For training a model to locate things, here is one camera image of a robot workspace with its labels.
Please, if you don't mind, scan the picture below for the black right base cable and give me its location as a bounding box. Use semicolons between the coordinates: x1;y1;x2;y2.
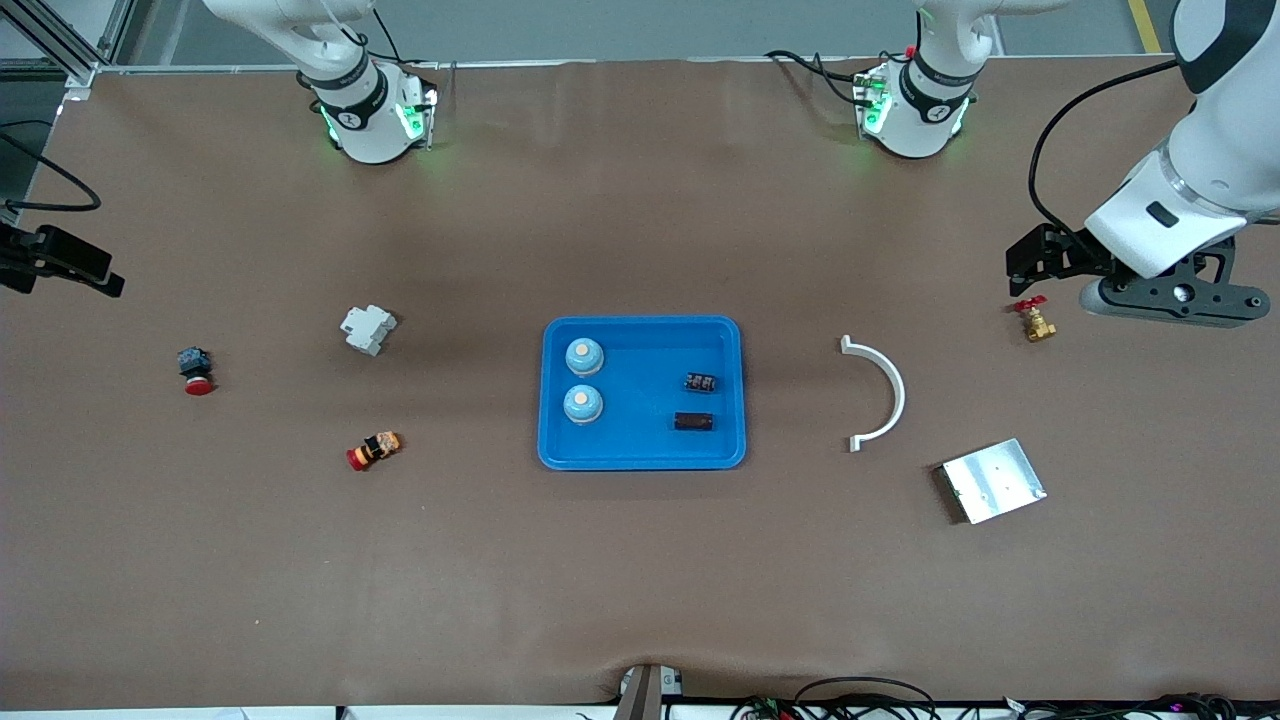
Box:
372;12;441;73

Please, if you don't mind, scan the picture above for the black cable loop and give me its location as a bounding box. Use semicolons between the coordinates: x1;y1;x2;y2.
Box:
795;677;936;720

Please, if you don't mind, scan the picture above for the brown table mat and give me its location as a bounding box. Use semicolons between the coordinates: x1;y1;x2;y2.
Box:
0;58;1280;713

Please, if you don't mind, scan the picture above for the black base cable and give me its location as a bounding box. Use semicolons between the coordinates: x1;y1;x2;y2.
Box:
372;12;441;73
765;48;871;106

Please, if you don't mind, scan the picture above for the aluminium plate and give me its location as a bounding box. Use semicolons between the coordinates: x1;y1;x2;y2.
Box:
940;438;1048;526

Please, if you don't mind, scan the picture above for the white circuit breaker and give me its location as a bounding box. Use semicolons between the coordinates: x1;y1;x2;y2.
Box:
340;305;399;357

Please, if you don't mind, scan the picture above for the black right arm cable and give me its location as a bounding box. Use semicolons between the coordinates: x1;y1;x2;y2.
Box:
0;130;101;213

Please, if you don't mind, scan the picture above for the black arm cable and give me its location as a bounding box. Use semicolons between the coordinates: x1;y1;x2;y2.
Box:
1030;58;1181;263
0;130;101;213

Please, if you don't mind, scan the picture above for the aluminium frame profile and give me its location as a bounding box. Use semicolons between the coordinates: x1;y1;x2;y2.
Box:
0;0;136;101

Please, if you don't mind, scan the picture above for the blue plastic tray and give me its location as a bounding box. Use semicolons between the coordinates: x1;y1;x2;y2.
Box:
537;316;748;472

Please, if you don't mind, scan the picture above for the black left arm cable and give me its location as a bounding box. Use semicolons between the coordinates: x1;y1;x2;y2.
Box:
1030;58;1181;263

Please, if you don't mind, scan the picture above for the brass valve with red handle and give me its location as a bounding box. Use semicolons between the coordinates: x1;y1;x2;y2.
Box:
1012;296;1058;344

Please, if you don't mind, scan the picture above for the white half-ring pipe clamp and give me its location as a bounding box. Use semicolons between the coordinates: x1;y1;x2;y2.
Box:
839;335;907;453

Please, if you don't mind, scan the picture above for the black left base cable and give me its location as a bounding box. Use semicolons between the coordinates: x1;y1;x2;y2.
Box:
765;48;871;106

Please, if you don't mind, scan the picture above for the black cable bundle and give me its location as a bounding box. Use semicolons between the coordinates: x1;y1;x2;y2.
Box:
1000;692;1280;720

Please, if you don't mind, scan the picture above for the red mushroom push button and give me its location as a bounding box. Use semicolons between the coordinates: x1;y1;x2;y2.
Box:
177;346;215;397

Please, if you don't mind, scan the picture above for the orange emergency stop button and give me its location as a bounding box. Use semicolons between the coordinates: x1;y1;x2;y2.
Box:
346;431;404;472

